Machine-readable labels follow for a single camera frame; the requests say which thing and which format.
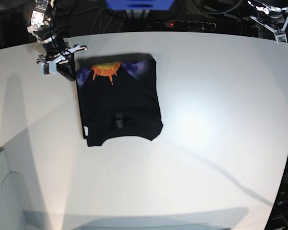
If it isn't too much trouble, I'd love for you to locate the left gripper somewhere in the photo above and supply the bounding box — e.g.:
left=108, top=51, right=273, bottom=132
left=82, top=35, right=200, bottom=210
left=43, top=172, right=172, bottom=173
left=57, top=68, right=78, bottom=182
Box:
left=247, top=0, right=288, bottom=36

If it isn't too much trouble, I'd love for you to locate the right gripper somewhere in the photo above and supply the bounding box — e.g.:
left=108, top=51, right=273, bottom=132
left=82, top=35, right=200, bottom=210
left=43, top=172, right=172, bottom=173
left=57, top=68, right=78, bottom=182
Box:
left=36, top=37, right=87, bottom=81

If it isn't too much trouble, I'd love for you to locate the black T-shirt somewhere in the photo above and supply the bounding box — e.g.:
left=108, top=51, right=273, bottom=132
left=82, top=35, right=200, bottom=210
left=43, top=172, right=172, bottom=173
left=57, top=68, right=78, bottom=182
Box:
left=76, top=53, right=163, bottom=147

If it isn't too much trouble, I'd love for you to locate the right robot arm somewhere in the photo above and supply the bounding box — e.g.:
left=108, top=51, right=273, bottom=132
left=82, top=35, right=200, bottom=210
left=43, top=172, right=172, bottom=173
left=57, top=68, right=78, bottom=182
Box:
left=27, top=0, right=87, bottom=81

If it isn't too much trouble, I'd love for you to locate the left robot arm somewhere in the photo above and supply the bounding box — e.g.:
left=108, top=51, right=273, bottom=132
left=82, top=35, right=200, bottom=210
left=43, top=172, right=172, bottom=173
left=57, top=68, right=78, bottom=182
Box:
left=247, top=0, right=288, bottom=36

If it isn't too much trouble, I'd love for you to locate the white clothing label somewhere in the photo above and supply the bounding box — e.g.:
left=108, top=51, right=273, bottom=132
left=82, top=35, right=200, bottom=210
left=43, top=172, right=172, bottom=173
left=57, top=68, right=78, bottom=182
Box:
left=83, top=126, right=89, bottom=137

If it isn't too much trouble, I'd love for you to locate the blue plastic box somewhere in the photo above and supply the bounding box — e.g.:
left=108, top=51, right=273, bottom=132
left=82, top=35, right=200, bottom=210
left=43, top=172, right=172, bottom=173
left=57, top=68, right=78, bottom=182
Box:
left=106, top=0, right=174, bottom=11

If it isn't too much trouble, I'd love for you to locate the black power strip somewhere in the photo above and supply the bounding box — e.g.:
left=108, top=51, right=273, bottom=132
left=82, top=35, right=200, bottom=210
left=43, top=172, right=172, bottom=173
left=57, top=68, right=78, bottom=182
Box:
left=146, top=20, right=217, bottom=32

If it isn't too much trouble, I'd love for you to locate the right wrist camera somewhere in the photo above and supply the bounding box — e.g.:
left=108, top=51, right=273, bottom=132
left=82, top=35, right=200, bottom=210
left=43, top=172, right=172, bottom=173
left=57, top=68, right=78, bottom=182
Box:
left=41, top=62, right=57, bottom=76

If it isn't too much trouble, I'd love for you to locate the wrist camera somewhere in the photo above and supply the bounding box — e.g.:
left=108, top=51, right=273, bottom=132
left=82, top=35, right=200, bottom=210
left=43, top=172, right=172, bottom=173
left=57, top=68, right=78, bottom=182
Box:
left=41, top=62, right=57, bottom=76
left=276, top=34, right=288, bottom=44

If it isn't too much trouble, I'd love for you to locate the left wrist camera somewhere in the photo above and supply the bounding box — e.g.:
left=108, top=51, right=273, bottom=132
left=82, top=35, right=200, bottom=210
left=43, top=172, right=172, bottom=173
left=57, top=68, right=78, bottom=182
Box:
left=276, top=34, right=288, bottom=44

